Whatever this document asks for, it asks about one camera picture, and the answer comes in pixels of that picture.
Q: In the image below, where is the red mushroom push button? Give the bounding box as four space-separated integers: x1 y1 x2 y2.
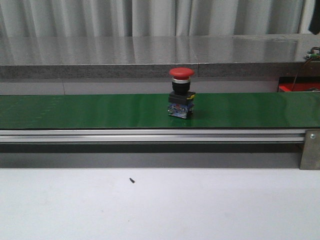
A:
167 67 196 119

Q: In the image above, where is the grey stone counter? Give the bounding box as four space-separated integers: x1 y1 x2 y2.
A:
0 34 320 79

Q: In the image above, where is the green conveyor belt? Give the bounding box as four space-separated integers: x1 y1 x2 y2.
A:
0 92 320 129

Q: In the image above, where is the small green circuit board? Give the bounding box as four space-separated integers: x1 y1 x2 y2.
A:
304 47 320 61

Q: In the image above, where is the grey curtain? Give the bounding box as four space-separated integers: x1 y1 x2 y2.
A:
0 0 307 37

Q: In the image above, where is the aluminium conveyor frame rail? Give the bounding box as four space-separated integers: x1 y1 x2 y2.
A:
0 128 306 143

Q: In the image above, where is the metal conveyor support bracket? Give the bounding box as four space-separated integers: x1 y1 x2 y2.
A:
299 129 320 170

